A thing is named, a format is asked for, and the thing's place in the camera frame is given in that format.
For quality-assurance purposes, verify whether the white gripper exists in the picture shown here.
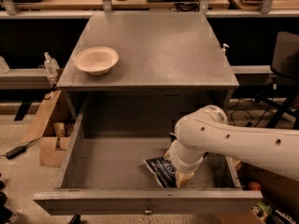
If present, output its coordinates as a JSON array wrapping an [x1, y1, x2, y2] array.
[[164, 140, 208, 188]]

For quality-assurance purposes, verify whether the blue chip bag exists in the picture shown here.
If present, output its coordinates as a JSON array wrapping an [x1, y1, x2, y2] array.
[[144, 157, 177, 189]]

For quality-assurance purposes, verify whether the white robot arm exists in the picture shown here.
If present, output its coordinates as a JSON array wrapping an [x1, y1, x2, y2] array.
[[164, 105, 299, 181]]

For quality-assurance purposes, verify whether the open grey top drawer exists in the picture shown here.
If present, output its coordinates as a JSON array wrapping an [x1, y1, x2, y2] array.
[[34, 93, 262, 215]]

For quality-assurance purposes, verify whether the grey cabinet counter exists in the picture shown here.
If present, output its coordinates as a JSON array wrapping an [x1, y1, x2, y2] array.
[[57, 11, 239, 128]]

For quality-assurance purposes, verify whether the red round object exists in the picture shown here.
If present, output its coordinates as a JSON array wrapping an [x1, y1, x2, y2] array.
[[247, 181, 262, 190]]

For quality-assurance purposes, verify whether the cardboard box right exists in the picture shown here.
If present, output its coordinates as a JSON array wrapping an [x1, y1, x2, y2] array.
[[218, 157, 299, 224]]

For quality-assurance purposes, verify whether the open cardboard box left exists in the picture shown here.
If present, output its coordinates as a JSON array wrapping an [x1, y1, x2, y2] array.
[[21, 91, 72, 167]]

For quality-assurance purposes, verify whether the white pump dispenser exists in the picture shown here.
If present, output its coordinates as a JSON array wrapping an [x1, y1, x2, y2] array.
[[221, 43, 230, 55]]

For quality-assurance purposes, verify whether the white paper bowl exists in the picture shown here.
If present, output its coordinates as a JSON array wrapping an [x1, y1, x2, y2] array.
[[75, 47, 119, 76]]

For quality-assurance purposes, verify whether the black power adapter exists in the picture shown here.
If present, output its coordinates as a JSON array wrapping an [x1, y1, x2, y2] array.
[[6, 146, 26, 160]]

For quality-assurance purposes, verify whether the clear plastic bottle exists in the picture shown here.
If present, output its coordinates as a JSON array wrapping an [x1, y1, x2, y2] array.
[[44, 52, 60, 77]]

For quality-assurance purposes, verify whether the black office chair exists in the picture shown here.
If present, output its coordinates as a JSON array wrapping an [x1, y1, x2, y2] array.
[[255, 31, 299, 130]]

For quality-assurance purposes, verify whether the wooden workbench shelf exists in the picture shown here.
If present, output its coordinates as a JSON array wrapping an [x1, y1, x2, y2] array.
[[0, 0, 299, 18]]

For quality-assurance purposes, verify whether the black cable coil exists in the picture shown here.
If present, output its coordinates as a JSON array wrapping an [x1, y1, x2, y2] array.
[[173, 0, 201, 13]]

